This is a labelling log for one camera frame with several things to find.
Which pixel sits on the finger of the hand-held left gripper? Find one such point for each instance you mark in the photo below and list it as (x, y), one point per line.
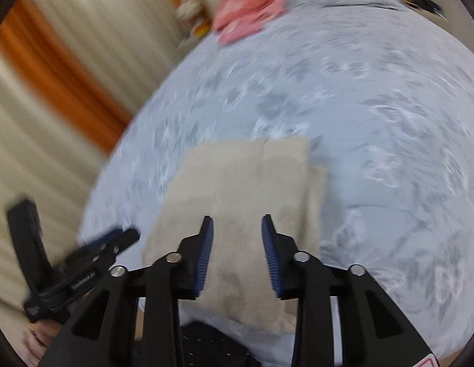
(103, 240)
(120, 244)

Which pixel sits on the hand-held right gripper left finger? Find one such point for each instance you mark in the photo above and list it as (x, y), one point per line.
(206, 254)

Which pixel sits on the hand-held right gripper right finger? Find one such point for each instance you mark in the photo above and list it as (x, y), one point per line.
(269, 254)

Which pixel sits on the cream knit sweater heart buttons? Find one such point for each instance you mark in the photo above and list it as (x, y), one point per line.
(241, 183)

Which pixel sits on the person's left hand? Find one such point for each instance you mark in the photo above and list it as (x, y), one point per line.
(36, 340)

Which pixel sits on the dark studded clothing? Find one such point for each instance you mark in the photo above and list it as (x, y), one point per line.
(214, 346)

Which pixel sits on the cream curtain with orange stripe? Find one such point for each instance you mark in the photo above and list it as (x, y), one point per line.
(68, 84)

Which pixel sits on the light blue butterfly print blanket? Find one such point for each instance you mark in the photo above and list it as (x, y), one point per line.
(355, 103)

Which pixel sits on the cream plush toy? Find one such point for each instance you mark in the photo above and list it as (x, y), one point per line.
(189, 7)

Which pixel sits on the pink garment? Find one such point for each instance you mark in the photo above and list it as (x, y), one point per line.
(248, 4)

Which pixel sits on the black object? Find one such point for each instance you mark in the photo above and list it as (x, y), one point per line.
(426, 4)

